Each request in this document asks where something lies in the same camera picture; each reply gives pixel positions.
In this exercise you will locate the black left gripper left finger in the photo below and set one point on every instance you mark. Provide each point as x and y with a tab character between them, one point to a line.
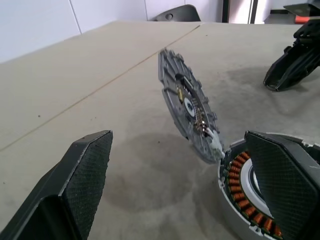
75	190

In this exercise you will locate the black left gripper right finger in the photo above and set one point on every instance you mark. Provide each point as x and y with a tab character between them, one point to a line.
282	180

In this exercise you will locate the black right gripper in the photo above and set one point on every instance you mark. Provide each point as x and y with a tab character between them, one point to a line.
310	33

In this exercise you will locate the silver round motor lid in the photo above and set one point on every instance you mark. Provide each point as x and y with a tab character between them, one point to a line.
172	100

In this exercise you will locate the silver motor housing copper coils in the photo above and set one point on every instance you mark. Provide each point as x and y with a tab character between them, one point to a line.
235	181

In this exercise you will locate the dark grey chair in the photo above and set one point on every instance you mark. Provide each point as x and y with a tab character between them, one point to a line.
180	13

